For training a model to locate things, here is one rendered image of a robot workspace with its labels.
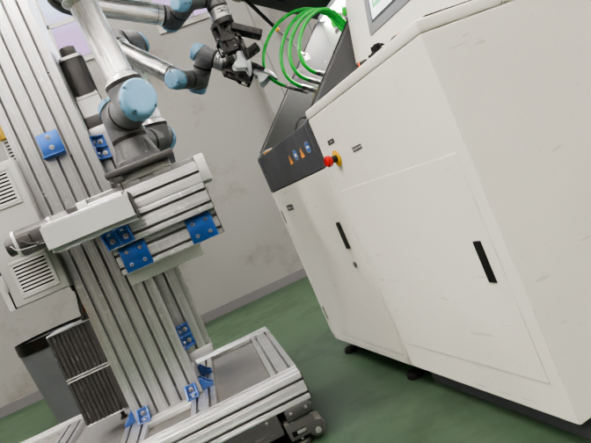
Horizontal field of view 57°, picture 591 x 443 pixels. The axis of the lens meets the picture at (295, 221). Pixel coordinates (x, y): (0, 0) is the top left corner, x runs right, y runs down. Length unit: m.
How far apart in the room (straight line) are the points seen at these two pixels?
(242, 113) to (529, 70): 3.84
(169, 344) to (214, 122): 3.15
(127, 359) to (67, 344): 0.22
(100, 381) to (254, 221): 2.95
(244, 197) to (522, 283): 3.82
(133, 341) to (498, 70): 1.46
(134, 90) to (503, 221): 1.11
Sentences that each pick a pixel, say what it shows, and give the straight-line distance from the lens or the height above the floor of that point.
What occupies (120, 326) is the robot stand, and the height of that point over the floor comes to 0.56.
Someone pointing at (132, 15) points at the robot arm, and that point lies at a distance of 2.06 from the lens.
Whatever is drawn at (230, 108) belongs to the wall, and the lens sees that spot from 4.93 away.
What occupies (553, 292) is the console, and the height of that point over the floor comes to 0.35.
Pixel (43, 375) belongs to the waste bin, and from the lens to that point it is 3.71.
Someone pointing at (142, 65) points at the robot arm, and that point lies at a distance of 2.29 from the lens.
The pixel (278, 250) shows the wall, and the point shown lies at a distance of 4.86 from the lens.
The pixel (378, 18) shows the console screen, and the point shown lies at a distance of 1.75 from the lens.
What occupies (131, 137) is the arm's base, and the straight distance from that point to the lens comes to 1.83.
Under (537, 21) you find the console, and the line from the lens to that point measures 1.36.
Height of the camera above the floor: 0.76
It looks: 3 degrees down
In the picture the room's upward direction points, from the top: 23 degrees counter-clockwise
